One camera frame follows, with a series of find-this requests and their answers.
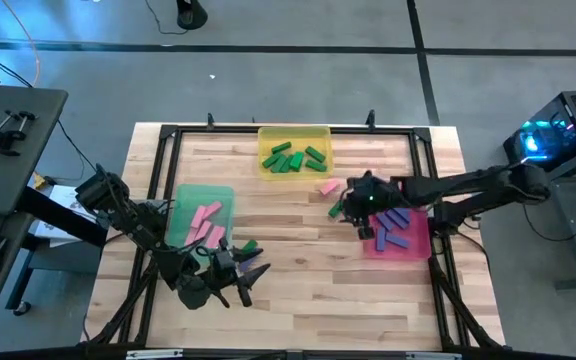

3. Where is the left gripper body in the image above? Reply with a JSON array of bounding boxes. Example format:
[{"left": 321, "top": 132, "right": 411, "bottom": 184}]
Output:
[{"left": 201, "top": 237, "right": 254, "bottom": 309}]

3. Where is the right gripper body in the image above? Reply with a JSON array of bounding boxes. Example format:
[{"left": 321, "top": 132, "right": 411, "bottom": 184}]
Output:
[{"left": 341, "top": 169, "right": 405, "bottom": 241}]

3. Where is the pink translucent plastic bin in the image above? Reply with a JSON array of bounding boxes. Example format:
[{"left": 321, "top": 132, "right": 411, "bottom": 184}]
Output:
[{"left": 362, "top": 180, "right": 432, "bottom": 261}]

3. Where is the yellow translucent plastic bin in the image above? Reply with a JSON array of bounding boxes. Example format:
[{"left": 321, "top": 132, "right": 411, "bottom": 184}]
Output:
[{"left": 256, "top": 125, "right": 334, "bottom": 181}]

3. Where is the green translucent plastic bin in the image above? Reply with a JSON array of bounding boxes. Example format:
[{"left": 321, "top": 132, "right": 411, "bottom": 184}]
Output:
[{"left": 163, "top": 183, "right": 237, "bottom": 266}]

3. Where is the white printed paper sheet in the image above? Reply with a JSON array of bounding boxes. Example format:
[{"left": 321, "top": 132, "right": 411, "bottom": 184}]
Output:
[{"left": 32, "top": 184, "right": 107, "bottom": 246}]

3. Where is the black desk leg with caster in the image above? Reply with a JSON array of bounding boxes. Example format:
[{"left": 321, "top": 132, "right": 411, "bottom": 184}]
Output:
[{"left": 5, "top": 233, "right": 100, "bottom": 317}]

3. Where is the black desk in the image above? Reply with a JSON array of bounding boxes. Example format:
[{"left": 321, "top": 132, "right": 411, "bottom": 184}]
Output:
[{"left": 0, "top": 85, "right": 69, "bottom": 339}]

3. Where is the black round stand base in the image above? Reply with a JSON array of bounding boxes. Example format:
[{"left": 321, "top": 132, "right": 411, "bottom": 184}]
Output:
[{"left": 175, "top": 0, "right": 209, "bottom": 31}]

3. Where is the silver metal bracket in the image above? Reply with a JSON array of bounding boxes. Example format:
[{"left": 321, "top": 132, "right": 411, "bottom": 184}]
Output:
[
  {"left": 125, "top": 348, "right": 184, "bottom": 360},
  {"left": 405, "top": 351, "right": 462, "bottom": 360}
]

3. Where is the black aluminium table frame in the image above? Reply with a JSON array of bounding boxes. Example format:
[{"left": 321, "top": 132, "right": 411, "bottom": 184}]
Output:
[{"left": 87, "top": 112, "right": 504, "bottom": 354}]

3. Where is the black floor cable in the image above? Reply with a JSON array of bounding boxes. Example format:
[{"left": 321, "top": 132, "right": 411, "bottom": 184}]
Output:
[
  {"left": 521, "top": 192, "right": 576, "bottom": 244},
  {"left": 56, "top": 118, "right": 117, "bottom": 204},
  {"left": 143, "top": 0, "right": 189, "bottom": 36}
]

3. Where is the beige cable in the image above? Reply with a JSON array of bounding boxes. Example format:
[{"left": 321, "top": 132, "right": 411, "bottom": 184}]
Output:
[{"left": 0, "top": 0, "right": 42, "bottom": 89}]

